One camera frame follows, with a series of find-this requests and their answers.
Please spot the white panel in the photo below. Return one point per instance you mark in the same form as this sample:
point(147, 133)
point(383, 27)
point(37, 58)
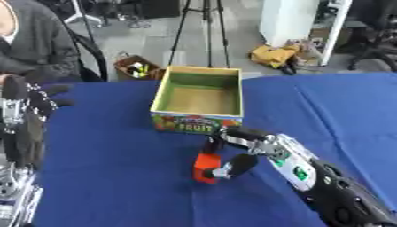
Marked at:
point(297, 23)

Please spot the black tripod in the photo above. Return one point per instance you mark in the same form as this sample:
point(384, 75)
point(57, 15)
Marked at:
point(208, 29)

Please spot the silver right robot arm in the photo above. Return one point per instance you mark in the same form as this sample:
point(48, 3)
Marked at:
point(336, 189)

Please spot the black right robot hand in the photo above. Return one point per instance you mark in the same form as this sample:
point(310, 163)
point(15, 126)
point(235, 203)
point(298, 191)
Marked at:
point(243, 134)

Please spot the white chair base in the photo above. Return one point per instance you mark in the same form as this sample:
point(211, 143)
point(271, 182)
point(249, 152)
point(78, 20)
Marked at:
point(82, 16)

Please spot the person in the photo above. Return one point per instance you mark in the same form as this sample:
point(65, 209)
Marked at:
point(39, 41)

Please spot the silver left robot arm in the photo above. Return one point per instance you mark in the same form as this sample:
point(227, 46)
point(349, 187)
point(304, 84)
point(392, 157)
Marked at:
point(15, 192)

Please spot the cardboard box with green inside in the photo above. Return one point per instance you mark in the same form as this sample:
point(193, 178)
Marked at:
point(199, 100)

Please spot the brown bag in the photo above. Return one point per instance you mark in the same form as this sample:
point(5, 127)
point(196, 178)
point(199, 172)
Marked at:
point(137, 69)

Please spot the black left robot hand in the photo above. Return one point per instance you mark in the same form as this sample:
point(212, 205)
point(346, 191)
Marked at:
point(31, 97)

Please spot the yellow bag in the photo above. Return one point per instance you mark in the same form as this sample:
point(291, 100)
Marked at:
point(274, 56)

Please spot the orange block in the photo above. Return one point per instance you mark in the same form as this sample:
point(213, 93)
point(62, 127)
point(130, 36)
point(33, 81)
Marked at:
point(207, 165)

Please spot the black office chair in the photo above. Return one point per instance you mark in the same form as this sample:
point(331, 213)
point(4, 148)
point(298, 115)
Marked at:
point(374, 38)

